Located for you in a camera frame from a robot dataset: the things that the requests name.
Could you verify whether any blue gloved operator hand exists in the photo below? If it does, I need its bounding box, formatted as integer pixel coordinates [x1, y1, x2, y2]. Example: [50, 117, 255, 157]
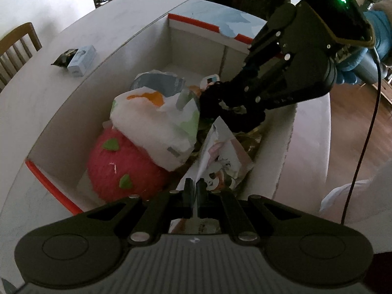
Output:
[336, 0, 391, 84]

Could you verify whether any wooden dining chair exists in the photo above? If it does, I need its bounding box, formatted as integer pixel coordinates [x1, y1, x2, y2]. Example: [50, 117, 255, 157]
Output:
[1, 22, 42, 90]

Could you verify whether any white glove-shaped toy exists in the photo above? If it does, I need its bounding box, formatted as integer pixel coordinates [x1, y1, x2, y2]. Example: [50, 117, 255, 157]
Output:
[199, 74, 220, 91]

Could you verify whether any orange plush toy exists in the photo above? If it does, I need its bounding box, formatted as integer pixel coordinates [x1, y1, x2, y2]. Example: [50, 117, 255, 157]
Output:
[188, 85, 203, 98]

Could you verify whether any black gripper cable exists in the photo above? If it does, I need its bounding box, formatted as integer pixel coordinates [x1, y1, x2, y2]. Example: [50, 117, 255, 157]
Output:
[340, 48, 383, 224]

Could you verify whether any silver foil snack packet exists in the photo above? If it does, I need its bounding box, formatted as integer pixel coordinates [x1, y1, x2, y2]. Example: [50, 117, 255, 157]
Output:
[234, 126, 262, 159]

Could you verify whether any chicken breast snack bag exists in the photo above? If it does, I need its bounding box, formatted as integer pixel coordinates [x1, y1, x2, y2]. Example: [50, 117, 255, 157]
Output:
[129, 70, 185, 97]

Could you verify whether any red strawberry plush toy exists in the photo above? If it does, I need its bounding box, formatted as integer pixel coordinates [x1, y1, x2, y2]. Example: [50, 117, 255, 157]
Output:
[87, 128, 170, 202]

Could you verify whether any grey white tissue pack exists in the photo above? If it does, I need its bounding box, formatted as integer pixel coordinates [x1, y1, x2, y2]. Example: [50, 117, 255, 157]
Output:
[110, 87, 200, 172]

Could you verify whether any black snack packet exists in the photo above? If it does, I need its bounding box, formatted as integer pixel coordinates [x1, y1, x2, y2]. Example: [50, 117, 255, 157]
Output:
[52, 49, 78, 68]

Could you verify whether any panda print snack bag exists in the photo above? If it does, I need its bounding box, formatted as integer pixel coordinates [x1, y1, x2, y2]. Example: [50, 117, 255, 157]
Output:
[177, 117, 254, 190]

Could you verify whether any white cardboard sorting box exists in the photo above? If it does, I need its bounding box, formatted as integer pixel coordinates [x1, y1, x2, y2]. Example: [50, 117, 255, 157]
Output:
[25, 13, 296, 214]

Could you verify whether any light blue carton box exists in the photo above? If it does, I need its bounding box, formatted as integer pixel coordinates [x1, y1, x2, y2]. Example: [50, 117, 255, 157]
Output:
[67, 45, 96, 77]

